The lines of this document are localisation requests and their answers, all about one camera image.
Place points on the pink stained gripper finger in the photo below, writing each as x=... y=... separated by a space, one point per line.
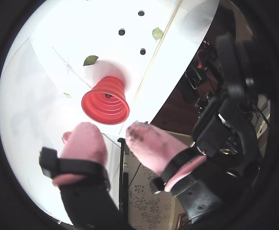
x=151 y=146

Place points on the pink covered gripper finger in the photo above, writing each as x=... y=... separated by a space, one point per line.
x=84 y=146

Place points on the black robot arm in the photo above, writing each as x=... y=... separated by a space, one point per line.
x=213 y=124

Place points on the red collapsible cup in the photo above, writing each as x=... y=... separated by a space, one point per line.
x=105 y=112

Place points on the tiny green leaf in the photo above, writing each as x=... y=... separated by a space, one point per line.
x=67 y=95

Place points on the dark green leaf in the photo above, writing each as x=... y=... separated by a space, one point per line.
x=90 y=60

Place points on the light green leaf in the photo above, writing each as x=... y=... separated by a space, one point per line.
x=157 y=33

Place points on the black camera circuit board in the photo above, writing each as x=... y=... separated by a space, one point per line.
x=226 y=60

